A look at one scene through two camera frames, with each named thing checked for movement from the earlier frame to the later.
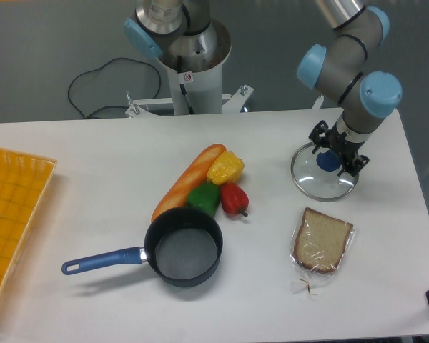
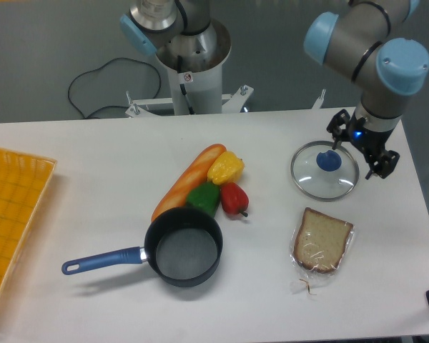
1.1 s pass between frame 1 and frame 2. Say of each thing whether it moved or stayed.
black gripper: moved
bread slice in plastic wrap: stayed
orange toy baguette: stayed
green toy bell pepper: stayed
